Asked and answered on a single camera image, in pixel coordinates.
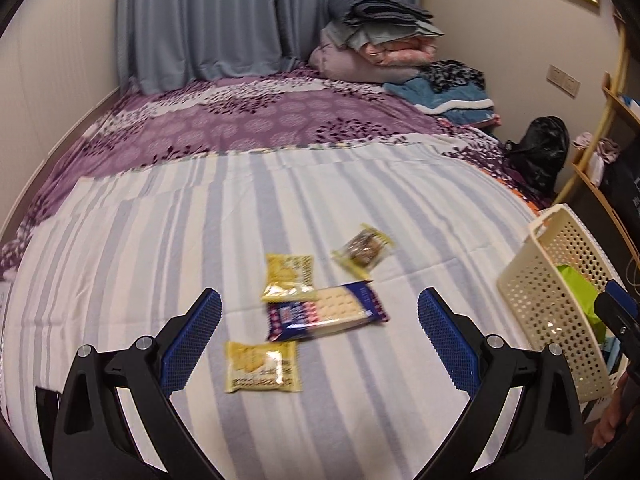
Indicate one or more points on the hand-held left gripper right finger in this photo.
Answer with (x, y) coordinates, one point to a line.
(447, 342)

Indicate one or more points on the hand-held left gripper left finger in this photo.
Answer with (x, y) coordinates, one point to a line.
(192, 345)

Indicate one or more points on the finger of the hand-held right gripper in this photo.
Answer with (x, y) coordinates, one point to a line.
(622, 310)

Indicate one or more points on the bright green snack packet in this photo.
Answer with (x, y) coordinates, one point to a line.
(575, 285)

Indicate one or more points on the small pale yellow snack packet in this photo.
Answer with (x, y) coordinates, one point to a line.
(260, 365)

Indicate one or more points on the cream perforated plastic basket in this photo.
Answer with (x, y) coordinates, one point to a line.
(540, 300)

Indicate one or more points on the small golden yellow snack packet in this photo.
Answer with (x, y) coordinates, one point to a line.
(287, 272)

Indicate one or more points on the small clear yellow-edged snack packet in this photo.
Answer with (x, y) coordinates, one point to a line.
(362, 252)

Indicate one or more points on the navy cracker packet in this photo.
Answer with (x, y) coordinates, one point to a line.
(325, 310)

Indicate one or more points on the person's right hand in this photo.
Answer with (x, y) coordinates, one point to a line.
(617, 420)

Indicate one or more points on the black shopping bag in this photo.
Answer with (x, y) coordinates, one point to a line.
(622, 190)

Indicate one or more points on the striped blanket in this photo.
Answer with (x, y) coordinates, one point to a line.
(250, 210)

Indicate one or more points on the pink cloth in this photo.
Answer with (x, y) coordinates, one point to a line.
(597, 147)

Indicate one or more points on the black plastic bag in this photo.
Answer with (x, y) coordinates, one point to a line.
(540, 155)

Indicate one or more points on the bamboo shelf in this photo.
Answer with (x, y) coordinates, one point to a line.
(616, 85)

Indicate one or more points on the purple floral bedsheet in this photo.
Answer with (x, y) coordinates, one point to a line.
(250, 115)

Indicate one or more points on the blue fleece blanket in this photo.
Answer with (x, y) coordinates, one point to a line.
(450, 102)

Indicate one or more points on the leopard print cloth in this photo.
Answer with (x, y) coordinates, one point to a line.
(455, 75)

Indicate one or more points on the pink floral folded quilt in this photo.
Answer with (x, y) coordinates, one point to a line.
(400, 55)

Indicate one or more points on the white wardrobe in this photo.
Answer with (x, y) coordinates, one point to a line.
(60, 85)

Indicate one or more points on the mauve folded quilt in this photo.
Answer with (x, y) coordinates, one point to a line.
(340, 65)

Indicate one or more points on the grey green folded sheet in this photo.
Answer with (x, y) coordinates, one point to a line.
(390, 35)

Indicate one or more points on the blue grey curtain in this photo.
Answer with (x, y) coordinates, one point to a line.
(200, 20)

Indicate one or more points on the dark grey folded blanket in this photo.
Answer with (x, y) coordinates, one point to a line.
(380, 10)

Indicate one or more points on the beige wall switch plate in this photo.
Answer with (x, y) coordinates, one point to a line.
(564, 80)

